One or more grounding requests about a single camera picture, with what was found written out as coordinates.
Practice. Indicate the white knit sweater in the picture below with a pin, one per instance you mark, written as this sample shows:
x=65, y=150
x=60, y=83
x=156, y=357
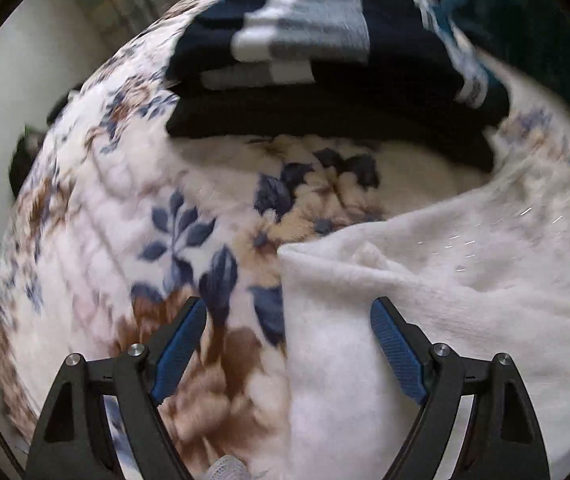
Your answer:
x=465, y=310

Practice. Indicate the dark teal velvet blanket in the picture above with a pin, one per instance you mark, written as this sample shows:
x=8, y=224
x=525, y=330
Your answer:
x=520, y=10

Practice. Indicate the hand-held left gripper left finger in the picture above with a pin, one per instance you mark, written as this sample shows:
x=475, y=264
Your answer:
x=182, y=340

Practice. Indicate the dark object beside bed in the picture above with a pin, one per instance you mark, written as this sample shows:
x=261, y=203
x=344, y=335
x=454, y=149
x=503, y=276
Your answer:
x=22, y=160

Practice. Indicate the black folded garment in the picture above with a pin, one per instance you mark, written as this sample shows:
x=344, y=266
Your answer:
x=315, y=120

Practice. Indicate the navy striped folded sweater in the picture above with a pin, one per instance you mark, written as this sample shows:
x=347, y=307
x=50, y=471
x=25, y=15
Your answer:
x=395, y=35

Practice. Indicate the floral fleece blanket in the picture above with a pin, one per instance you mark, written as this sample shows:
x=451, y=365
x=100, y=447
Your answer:
x=115, y=210

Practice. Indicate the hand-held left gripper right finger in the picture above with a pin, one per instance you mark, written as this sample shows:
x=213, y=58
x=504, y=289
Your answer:
x=395, y=345

